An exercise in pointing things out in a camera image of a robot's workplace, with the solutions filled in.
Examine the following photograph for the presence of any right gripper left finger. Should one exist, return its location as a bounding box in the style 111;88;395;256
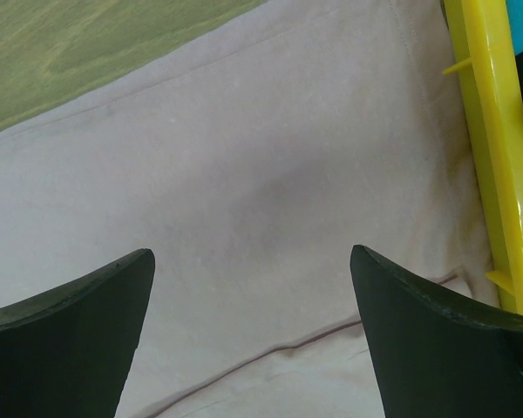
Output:
0;249;155;417

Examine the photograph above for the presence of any pink t-shirt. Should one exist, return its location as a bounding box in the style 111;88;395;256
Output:
0;1;498;417

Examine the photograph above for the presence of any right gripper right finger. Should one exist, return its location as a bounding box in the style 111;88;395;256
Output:
350;245;523;417

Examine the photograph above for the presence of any yellow plastic bin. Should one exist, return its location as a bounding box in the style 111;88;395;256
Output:
444;1;523;315

